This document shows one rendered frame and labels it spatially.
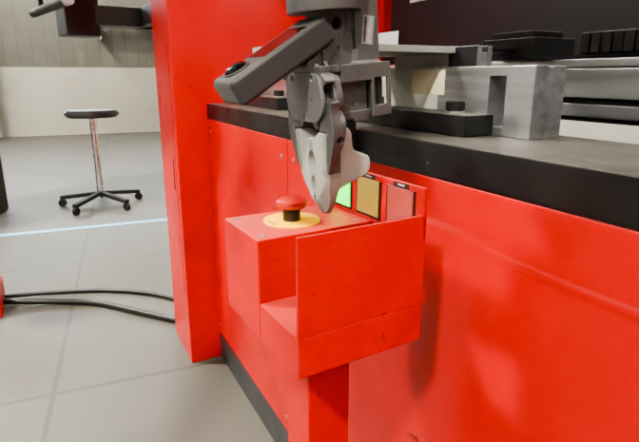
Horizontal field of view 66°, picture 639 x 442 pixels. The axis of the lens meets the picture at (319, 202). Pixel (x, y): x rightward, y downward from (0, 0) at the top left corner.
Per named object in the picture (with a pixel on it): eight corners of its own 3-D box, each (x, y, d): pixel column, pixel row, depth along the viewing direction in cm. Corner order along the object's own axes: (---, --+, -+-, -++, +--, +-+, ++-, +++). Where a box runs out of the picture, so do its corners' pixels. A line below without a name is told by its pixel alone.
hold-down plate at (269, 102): (237, 104, 148) (237, 94, 147) (254, 104, 150) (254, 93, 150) (277, 110, 122) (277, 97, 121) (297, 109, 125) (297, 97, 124)
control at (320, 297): (228, 304, 66) (222, 171, 62) (330, 279, 74) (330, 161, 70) (299, 380, 50) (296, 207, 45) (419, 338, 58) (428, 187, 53)
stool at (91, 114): (140, 193, 419) (132, 106, 401) (146, 209, 368) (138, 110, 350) (60, 200, 396) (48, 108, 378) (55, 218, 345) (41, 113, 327)
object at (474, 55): (395, 67, 90) (395, 50, 89) (408, 68, 92) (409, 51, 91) (475, 67, 73) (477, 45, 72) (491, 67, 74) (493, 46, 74)
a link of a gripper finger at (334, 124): (349, 175, 48) (344, 81, 45) (336, 178, 47) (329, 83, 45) (324, 167, 52) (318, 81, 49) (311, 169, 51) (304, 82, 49)
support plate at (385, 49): (252, 54, 80) (252, 48, 79) (387, 57, 92) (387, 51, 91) (301, 48, 64) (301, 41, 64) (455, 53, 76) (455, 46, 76)
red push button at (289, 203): (270, 222, 63) (269, 196, 62) (298, 219, 65) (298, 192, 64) (284, 231, 60) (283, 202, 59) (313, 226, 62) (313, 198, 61)
